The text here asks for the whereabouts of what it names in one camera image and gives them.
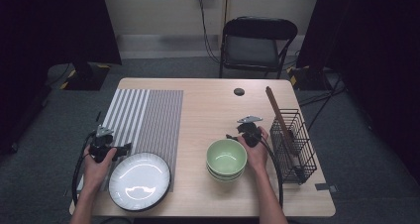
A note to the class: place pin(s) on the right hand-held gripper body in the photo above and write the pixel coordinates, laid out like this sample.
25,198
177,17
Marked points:
249,131

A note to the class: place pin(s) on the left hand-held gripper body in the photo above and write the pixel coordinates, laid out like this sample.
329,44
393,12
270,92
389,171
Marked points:
100,148

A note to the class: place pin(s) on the white plate with dark rim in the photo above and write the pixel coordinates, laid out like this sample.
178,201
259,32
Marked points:
138,181

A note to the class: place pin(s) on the brown wooden chopstick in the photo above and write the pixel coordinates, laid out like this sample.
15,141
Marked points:
276,111
271,100
281,119
274,99

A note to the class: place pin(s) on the person's right hand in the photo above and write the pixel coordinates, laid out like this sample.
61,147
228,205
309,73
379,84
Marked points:
259,154

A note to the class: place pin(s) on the person's left hand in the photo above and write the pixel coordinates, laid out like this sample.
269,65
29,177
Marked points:
95,174

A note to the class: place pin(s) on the small black stick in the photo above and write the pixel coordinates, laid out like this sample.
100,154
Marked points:
98,116

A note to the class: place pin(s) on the dark round table grommet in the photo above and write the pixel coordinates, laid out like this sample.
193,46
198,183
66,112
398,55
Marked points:
239,91

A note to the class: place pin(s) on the striped grey placemat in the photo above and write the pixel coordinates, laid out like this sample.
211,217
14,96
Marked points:
158,118

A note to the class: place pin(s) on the grey tape piece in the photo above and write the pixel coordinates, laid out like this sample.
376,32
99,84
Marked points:
68,193
325,187

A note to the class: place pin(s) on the black stand base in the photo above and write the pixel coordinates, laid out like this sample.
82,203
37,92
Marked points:
85,80
307,80

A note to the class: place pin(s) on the black folding chair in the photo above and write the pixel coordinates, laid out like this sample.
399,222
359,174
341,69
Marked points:
251,52

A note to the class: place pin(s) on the dark curtain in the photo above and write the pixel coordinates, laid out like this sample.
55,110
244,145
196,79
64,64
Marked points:
379,52
49,25

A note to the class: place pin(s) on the beige wall post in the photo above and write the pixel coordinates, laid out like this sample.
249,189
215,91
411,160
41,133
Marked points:
224,16

